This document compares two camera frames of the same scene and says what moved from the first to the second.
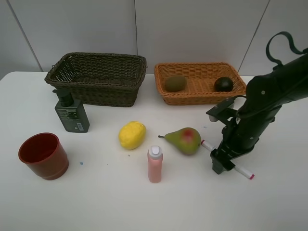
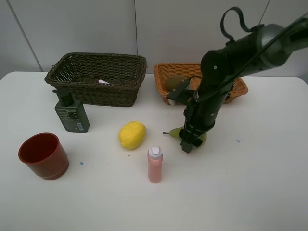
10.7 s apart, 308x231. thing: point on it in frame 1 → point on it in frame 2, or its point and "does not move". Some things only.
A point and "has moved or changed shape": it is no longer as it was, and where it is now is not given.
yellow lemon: x=132 y=135 does not move
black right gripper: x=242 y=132 → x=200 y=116
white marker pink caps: x=211 y=148 → x=102 y=81
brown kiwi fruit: x=174 y=83 does not move
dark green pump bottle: x=71 y=112 does not move
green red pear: x=187 y=140 has moved or changed shape
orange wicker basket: x=198 y=83 does not move
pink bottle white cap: x=155 y=155 does not move
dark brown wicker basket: x=99 y=79 does not move
